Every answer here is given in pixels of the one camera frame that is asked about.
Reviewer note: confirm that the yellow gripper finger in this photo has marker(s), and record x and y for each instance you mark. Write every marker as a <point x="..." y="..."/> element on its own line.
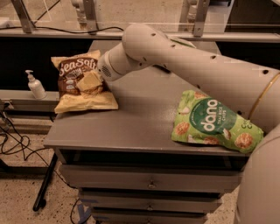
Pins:
<point x="89" y="81"/>

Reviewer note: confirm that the brown sea salt chip bag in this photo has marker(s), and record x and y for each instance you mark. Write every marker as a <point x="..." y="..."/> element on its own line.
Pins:
<point x="71" y="71"/>

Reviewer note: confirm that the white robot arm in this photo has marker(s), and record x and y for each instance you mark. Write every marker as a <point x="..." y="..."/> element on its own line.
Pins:
<point x="236" y="83"/>

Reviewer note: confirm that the small green chip bag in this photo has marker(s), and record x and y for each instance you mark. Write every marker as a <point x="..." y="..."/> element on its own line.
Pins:
<point x="183" y="42"/>

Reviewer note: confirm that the green dang rice chip bag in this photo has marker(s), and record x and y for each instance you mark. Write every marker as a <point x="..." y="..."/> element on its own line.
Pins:
<point x="201" y="119"/>

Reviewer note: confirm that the white pump dispenser bottle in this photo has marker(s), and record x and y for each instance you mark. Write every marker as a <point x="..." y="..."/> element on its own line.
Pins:
<point x="35" y="86"/>

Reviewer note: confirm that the grey drawer cabinet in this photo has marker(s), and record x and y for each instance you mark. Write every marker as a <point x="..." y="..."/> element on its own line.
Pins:
<point x="125" y="165"/>

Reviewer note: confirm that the black stand leg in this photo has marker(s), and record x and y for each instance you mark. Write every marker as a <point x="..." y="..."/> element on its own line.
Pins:
<point x="40" y="201"/>

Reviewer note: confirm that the metal railing frame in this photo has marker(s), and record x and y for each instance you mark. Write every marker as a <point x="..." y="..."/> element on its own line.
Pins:
<point x="201" y="20"/>

